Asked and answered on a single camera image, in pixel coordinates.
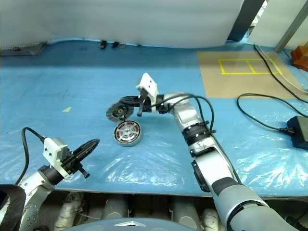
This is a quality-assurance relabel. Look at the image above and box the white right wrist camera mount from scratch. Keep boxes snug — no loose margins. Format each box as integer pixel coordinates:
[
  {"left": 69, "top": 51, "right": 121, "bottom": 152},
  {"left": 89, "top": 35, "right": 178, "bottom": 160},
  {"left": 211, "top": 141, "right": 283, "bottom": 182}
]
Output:
[{"left": 135, "top": 72, "right": 159, "bottom": 113}]

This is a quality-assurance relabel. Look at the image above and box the aluminium frame post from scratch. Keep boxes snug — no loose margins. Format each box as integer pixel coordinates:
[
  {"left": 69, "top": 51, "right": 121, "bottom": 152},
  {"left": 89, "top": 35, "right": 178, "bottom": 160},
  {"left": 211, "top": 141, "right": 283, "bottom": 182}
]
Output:
[{"left": 273, "top": 0, "right": 308, "bottom": 54}]

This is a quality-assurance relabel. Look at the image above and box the black cloth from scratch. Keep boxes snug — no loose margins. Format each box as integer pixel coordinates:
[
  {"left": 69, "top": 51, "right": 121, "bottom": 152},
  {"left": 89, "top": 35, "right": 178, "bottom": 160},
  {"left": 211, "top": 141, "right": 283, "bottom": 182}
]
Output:
[{"left": 0, "top": 183, "right": 26, "bottom": 231}]

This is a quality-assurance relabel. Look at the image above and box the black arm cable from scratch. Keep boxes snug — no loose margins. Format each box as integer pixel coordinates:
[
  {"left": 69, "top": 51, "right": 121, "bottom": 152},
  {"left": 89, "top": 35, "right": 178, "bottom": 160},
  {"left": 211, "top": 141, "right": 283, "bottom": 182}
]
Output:
[
  {"left": 15, "top": 127, "right": 48, "bottom": 186},
  {"left": 153, "top": 93, "right": 243, "bottom": 186}
]

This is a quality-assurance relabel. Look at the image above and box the black adapter power cable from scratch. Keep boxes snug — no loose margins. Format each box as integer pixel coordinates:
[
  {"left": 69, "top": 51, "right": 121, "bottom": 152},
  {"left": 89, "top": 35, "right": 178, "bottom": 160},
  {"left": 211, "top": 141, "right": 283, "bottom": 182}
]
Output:
[{"left": 236, "top": 93, "right": 293, "bottom": 133}]

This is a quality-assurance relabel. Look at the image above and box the blue plastic table sheet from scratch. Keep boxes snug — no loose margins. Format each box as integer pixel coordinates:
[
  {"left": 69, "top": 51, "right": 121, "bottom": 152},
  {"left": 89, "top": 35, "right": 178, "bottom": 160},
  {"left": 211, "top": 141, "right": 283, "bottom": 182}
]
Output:
[{"left": 0, "top": 37, "right": 308, "bottom": 198}]

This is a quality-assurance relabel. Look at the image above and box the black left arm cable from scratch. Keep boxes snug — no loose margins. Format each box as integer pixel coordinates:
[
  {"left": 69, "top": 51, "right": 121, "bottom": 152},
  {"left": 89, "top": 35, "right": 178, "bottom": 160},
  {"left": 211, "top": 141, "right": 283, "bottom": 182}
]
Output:
[{"left": 15, "top": 127, "right": 48, "bottom": 186}]

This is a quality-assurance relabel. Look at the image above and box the orange brown block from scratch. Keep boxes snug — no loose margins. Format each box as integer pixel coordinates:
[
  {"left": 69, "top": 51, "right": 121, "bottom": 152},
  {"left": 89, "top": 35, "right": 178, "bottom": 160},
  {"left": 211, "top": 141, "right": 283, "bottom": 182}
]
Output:
[{"left": 289, "top": 45, "right": 308, "bottom": 71}]

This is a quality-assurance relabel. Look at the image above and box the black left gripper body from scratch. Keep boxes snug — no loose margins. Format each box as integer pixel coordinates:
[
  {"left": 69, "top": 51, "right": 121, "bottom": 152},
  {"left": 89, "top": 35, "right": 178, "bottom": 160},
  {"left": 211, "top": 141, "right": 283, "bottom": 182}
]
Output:
[{"left": 61, "top": 153, "right": 90, "bottom": 179}]

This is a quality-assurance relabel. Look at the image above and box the finned grey motor cover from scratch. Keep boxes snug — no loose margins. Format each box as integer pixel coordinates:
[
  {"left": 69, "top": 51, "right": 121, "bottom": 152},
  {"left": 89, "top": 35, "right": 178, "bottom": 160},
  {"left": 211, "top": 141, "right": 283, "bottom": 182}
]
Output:
[{"left": 105, "top": 101, "right": 132, "bottom": 120}]

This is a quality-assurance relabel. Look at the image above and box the grey pipe under table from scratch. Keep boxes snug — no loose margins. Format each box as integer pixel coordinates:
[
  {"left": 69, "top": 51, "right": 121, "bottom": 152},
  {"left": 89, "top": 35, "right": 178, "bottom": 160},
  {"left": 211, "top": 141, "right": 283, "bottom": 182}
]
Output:
[
  {"left": 102, "top": 194, "right": 131, "bottom": 220},
  {"left": 171, "top": 195, "right": 201, "bottom": 225}
]

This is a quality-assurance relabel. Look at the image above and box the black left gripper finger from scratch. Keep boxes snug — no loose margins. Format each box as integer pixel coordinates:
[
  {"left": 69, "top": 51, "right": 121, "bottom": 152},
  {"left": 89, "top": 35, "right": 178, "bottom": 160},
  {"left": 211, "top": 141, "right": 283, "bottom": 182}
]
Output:
[
  {"left": 74, "top": 144, "right": 100, "bottom": 163},
  {"left": 71, "top": 139, "right": 101, "bottom": 157}
]

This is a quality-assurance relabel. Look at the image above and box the dark blue frame post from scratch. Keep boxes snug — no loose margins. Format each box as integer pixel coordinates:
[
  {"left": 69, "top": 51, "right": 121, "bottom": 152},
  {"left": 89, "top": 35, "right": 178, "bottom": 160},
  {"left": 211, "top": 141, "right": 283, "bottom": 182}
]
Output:
[{"left": 227, "top": 0, "right": 266, "bottom": 42}]

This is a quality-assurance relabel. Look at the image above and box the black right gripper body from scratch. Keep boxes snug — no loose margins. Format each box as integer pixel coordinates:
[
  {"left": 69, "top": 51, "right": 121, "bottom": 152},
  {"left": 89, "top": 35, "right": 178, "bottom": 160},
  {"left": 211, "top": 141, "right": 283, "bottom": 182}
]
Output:
[{"left": 137, "top": 88, "right": 153, "bottom": 118}]

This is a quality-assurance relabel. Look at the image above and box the copper wound motor stator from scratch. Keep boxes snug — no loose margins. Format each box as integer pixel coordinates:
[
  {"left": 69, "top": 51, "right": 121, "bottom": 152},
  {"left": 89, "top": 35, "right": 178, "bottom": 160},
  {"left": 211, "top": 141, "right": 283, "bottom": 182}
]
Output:
[{"left": 113, "top": 120, "right": 143, "bottom": 147}]

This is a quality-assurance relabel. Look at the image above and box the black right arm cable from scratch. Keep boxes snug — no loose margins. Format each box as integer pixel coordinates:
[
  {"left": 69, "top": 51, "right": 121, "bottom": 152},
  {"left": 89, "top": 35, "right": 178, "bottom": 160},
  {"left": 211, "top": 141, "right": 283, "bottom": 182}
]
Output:
[{"left": 153, "top": 93, "right": 243, "bottom": 186}]

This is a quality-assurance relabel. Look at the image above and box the white cable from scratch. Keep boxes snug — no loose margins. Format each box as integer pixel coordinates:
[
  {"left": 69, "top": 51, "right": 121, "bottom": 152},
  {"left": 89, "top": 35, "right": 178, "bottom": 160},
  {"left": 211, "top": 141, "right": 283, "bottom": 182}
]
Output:
[{"left": 255, "top": 45, "right": 308, "bottom": 94}]

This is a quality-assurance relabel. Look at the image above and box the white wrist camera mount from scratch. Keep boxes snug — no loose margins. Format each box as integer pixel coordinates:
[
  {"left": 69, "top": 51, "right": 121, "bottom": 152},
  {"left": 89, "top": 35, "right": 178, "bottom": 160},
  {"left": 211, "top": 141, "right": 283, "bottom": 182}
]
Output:
[
  {"left": 135, "top": 72, "right": 159, "bottom": 113},
  {"left": 43, "top": 137, "right": 73, "bottom": 179}
]

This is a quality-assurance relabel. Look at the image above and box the white foam backdrop sheet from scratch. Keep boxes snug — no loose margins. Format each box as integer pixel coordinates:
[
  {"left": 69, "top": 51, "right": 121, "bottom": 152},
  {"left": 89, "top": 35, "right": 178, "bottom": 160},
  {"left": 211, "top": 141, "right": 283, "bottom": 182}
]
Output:
[{"left": 0, "top": 0, "right": 246, "bottom": 50}]

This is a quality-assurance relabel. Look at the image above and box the white wrapped pipe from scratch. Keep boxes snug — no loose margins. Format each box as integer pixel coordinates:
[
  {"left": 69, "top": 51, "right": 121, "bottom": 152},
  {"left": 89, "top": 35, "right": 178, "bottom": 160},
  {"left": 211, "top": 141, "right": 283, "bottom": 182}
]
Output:
[
  {"left": 53, "top": 192, "right": 83, "bottom": 230},
  {"left": 201, "top": 207, "right": 220, "bottom": 231}
]

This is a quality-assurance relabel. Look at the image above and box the long black cable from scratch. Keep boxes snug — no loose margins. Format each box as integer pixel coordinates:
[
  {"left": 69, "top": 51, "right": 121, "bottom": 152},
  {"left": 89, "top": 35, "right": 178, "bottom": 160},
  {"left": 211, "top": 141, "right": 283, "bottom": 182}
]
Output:
[{"left": 253, "top": 43, "right": 308, "bottom": 104}]

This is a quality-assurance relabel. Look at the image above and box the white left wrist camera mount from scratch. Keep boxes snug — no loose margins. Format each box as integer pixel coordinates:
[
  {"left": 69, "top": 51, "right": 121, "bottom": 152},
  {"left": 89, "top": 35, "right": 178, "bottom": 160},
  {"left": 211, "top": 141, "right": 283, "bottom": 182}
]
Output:
[{"left": 43, "top": 137, "right": 73, "bottom": 179}]

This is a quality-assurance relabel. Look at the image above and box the grey robot torso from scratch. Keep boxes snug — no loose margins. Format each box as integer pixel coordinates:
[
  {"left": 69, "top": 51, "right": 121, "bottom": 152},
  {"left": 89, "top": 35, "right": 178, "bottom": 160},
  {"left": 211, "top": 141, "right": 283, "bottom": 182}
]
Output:
[{"left": 71, "top": 217, "right": 186, "bottom": 231}]

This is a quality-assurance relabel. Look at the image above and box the brown cardboard mat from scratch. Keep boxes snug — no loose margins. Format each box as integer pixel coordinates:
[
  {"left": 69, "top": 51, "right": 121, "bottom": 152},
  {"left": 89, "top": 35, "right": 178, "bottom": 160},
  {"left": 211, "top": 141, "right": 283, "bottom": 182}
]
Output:
[{"left": 197, "top": 51, "right": 303, "bottom": 99}]

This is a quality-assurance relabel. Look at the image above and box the black power adapter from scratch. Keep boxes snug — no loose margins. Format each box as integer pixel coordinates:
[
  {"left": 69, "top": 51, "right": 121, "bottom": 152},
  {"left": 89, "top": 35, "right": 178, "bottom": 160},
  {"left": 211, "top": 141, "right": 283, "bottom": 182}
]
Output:
[{"left": 286, "top": 115, "right": 308, "bottom": 150}]

